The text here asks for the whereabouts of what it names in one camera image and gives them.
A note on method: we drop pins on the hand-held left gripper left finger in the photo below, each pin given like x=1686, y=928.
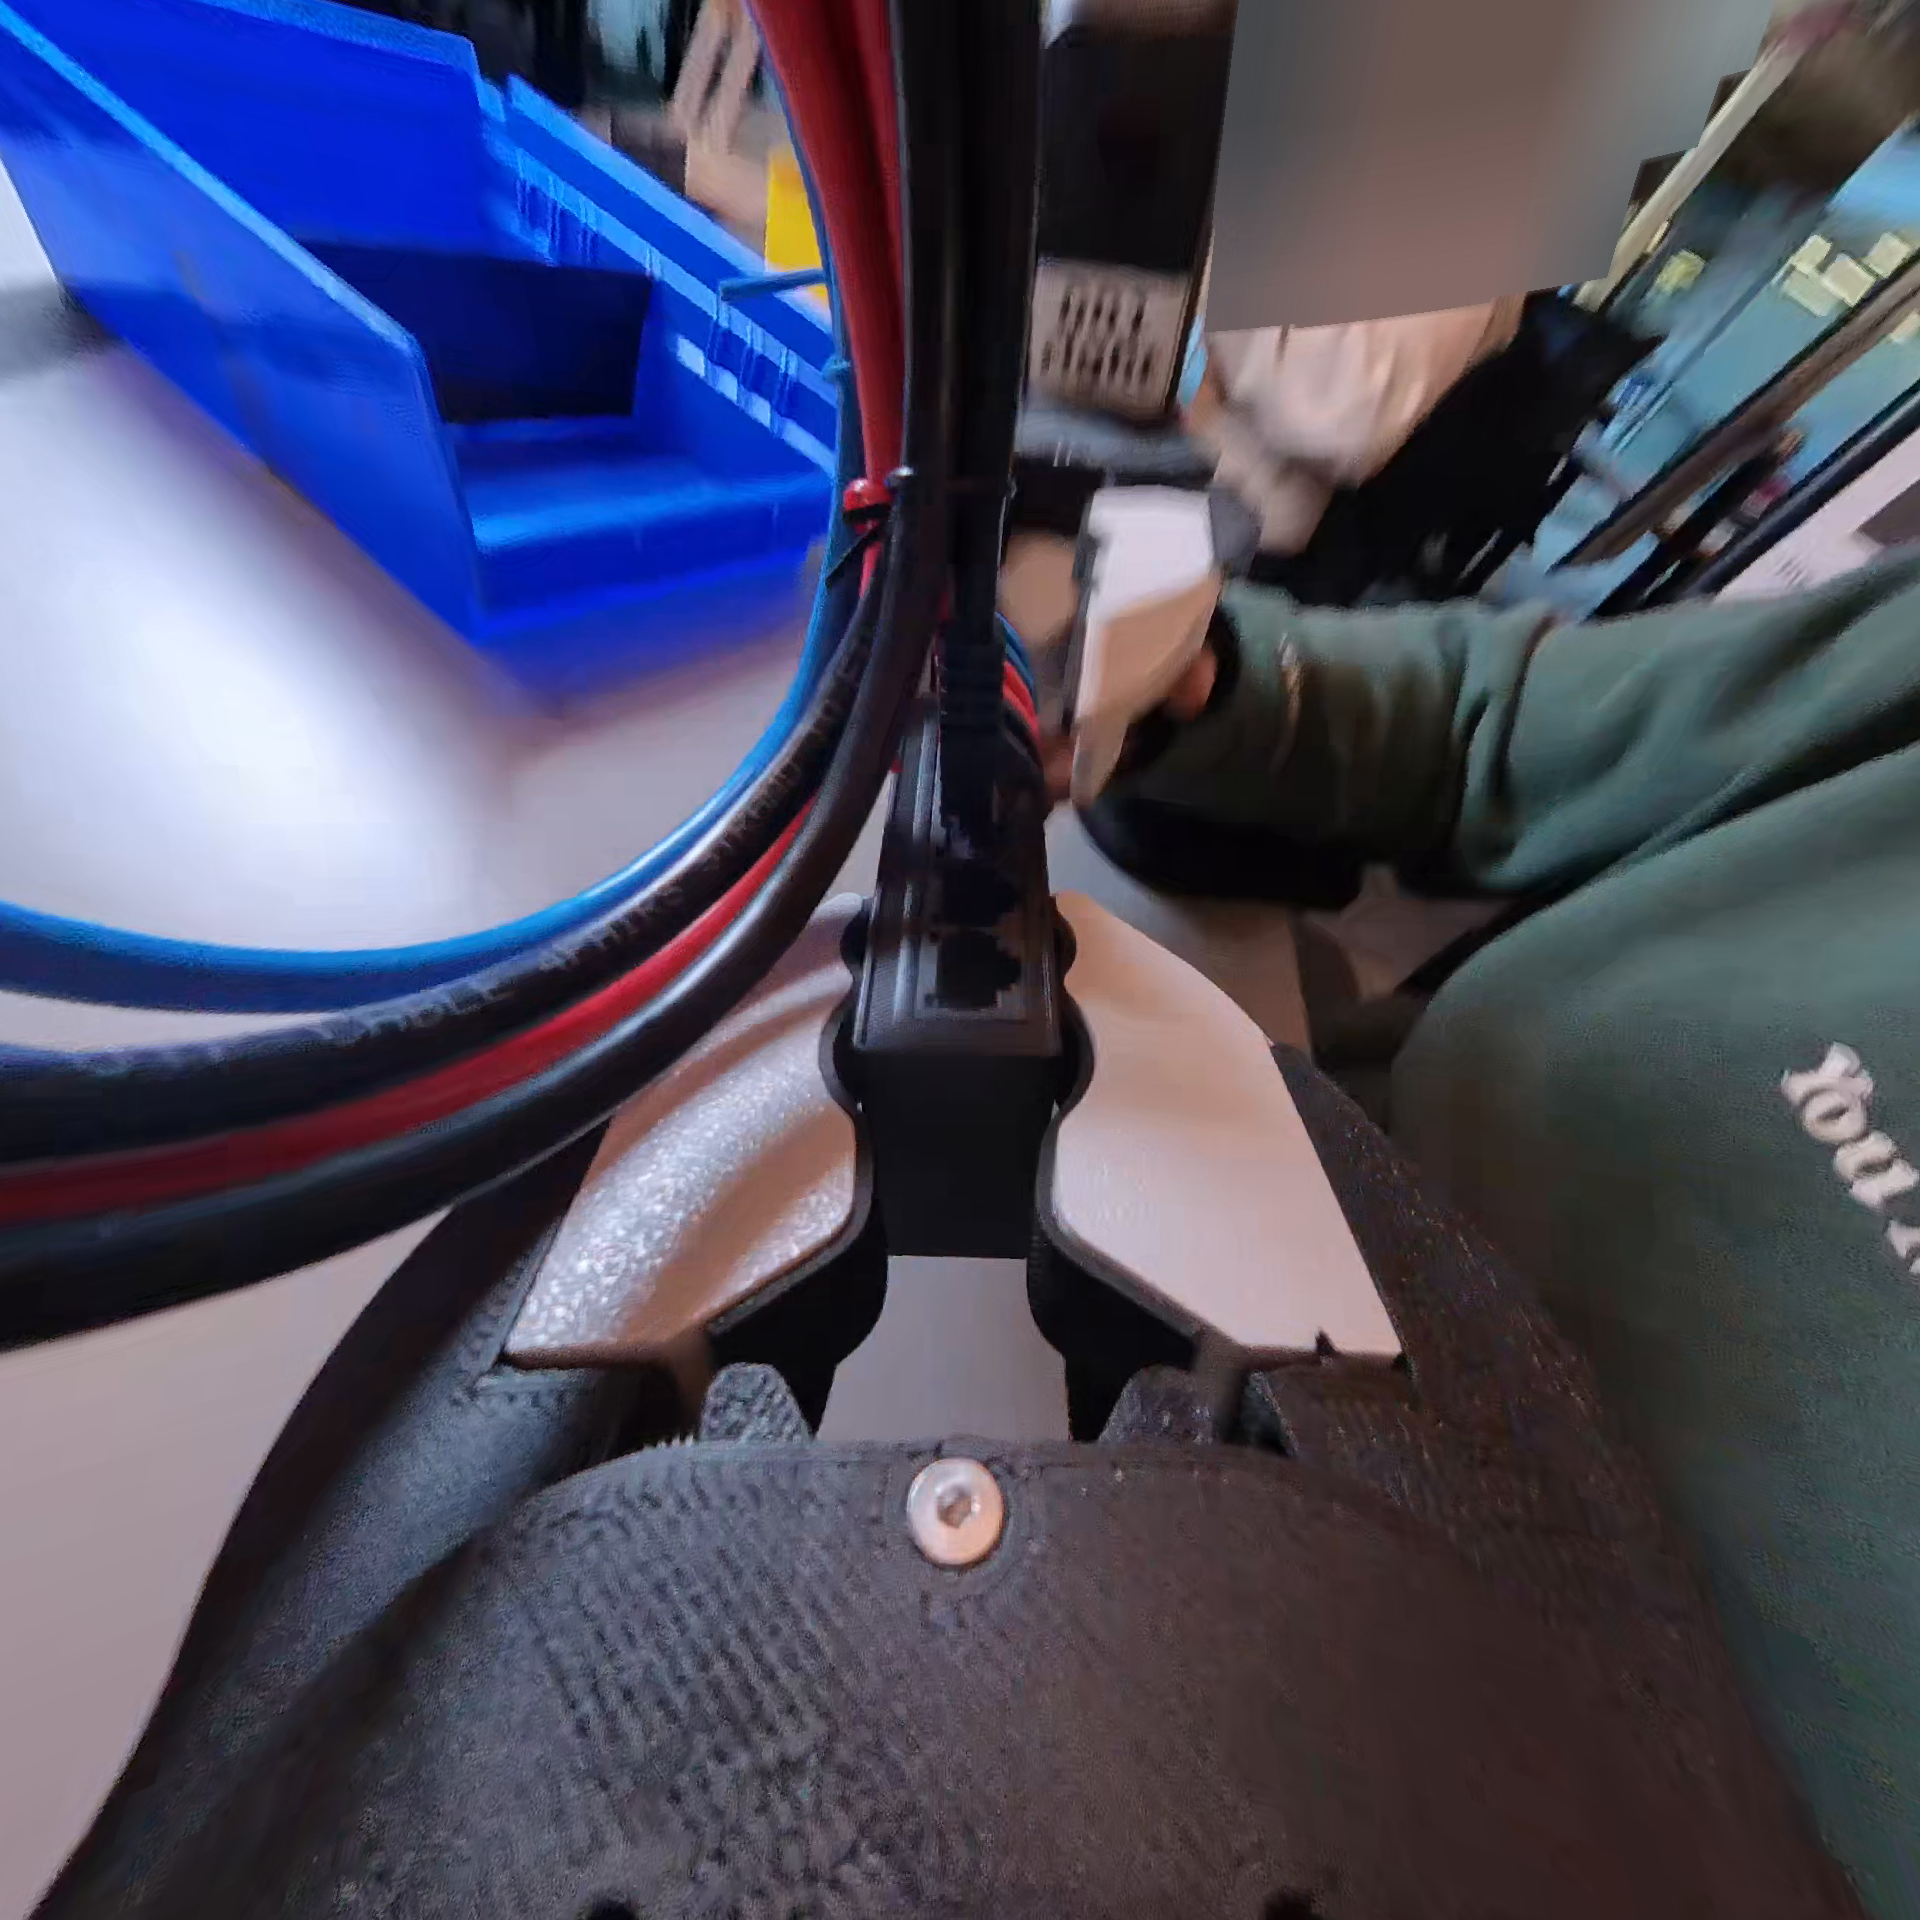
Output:
x=705, y=1230

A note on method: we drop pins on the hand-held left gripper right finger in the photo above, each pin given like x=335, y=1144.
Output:
x=1200, y=1170

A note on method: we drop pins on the black ethernet switch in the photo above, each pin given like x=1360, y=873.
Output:
x=944, y=1140

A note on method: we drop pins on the yellow storage bin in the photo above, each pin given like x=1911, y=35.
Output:
x=792, y=211

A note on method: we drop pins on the blue storage bin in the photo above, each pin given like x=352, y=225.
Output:
x=300, y=299

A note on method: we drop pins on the person's right forearm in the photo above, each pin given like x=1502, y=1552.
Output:
x=1425, y=721

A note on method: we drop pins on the person's right hand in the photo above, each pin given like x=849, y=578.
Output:
x=1148, y=704

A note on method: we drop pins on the black chair armrest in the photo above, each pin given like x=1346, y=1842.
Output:
x=1231, y=849

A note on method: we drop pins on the person's beige trouser leg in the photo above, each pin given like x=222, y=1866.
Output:
x=1349, y=406

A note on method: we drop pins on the person's green sweatshirt torso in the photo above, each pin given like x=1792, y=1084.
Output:
x=1650, y=1348

